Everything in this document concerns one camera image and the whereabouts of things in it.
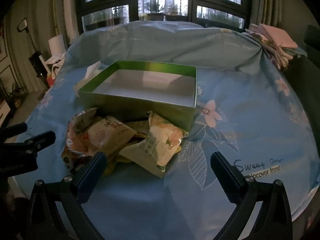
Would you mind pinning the white crumpled cloth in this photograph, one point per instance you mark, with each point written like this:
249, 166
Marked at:
56, 63

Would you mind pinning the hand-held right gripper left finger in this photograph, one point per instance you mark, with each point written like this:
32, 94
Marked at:
91, 177

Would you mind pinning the black stand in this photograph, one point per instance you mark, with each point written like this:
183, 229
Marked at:
38, 65

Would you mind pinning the beige curtain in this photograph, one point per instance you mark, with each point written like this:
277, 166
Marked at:
265, 2

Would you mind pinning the pale crinkled snack packet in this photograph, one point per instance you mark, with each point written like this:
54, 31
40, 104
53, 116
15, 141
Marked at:
82, 120

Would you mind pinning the black floor lamp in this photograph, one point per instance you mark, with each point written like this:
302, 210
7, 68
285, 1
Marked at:
22, 25

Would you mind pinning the white paper roll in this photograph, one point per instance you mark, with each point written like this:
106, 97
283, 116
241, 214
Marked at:
57, 45

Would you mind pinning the green cardboard box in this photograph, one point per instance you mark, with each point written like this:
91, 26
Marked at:
140, 105

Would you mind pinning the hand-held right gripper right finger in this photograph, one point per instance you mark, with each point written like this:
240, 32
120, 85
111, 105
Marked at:
226, 177

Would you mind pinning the blue floral bedsheet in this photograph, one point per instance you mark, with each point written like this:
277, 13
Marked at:
225, 80

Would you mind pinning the cream snack packet green print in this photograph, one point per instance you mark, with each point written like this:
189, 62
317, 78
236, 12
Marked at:
152, 147

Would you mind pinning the dark patterned snack packet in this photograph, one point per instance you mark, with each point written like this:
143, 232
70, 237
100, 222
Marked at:
71, 162

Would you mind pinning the dark green sofa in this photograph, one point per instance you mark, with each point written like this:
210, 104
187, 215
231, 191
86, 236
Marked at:
305, 80

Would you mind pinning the potted balcony plant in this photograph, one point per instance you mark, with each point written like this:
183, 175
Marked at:
155, 8
175, 11

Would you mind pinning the stack of folded cloths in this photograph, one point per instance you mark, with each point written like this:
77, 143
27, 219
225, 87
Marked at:
277, 37

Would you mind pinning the black window frame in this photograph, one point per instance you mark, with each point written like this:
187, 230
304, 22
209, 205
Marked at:
192, 0

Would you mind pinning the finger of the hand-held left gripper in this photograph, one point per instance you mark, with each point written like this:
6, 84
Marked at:
42, 140
15, 129

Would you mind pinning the orange pink snack packet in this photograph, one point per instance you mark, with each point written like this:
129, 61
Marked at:
75, 140

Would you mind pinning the cream snack packet red print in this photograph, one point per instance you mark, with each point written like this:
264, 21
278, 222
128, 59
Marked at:
110, 135

